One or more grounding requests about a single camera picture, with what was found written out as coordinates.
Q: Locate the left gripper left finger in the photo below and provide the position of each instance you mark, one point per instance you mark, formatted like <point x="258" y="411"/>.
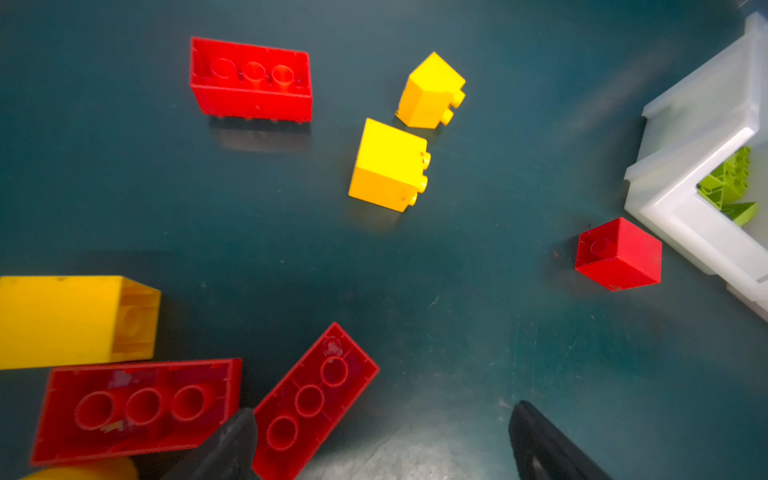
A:
<point x="227" y="454"/>

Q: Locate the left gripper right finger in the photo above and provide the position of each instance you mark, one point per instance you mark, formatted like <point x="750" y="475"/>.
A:
<point x="542" y="451"/>

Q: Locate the green brick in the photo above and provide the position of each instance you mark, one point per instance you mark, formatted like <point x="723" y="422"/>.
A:
<point x="740" y="213"/>
<point x="727" y="183"/>

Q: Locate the red brick cluster right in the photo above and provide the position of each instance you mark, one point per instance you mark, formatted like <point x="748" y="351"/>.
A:
<point x="302" y="410"/>

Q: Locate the red brick cluster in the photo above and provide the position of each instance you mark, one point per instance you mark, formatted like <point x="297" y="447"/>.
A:
<point x="106" y="411"/>
<point x="302" y="410"/>

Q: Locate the yellow curved brick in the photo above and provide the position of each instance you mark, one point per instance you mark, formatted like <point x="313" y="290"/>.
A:
<point x="121" y="468"/>

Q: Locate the red brick cluster left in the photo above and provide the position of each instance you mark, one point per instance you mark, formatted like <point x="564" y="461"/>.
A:
<point x="106" y="411"/>

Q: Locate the small red brick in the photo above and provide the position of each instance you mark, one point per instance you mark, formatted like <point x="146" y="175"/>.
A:
<point x="619" y="256"/>

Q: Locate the yellow square brick cluster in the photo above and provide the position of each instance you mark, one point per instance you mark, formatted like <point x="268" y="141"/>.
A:
<point x="51" y="321"/>

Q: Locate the yellow square brick far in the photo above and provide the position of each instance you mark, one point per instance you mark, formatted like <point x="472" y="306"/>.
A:
<point x="389" y="167"/>

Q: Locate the red brick far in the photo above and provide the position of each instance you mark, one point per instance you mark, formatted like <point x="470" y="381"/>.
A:
<point x="236" y="80"/>

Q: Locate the yellow slope brick far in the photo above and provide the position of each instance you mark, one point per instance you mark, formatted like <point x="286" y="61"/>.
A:
<point x="432" y="89"/>

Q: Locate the white three-compartment bin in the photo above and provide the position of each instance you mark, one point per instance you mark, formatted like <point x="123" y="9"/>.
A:
<point x="691" y="129"/>

